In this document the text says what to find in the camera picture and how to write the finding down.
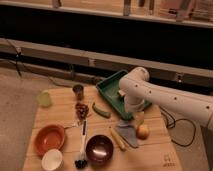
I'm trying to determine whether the white paper cup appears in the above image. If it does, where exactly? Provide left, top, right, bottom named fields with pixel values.
left=41, top=149, right=63, bottom=171

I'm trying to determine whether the grey cloth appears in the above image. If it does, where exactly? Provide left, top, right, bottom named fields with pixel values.
left=115, top=120, right=139, bottom=148

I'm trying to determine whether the orange bowl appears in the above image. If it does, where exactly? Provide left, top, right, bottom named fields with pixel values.
left=34, top=124, right=65, bottom=156

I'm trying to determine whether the yellow banana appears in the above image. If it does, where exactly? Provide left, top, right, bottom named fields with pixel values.
left=109, top=127, right=126, bottom=151

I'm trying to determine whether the orange apple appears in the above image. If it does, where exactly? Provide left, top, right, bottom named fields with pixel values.
left=136, top=125, right=150, bottom=139

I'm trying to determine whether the bunch of red grapes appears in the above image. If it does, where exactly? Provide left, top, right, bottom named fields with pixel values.
left=75, top=103, right=89, bottom=120

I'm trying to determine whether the green plastic tray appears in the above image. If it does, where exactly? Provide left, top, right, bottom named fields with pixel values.
left=95, top=69, right=153, bottom=121

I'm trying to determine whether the light green plastic cup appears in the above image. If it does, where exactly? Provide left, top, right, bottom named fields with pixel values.
left=37, top=92, right=52, bottom=107

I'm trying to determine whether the green cucumber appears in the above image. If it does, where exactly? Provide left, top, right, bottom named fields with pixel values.
left=92, top=103, right=111, bottom=118

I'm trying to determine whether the black cable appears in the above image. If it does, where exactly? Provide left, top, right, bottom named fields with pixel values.
left=160, top=107, right=198, bottom=148

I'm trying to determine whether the small dark metal cup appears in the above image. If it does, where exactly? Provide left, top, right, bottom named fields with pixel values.
left=72, top=84, right=84, bottom=100

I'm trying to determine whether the dark red bowl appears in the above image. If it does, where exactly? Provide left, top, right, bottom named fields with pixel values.
left=86, top=135, right=114, bottom=166

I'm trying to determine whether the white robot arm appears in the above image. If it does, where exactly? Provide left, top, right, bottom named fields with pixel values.
left=119, top=67, right=213, bottom=131

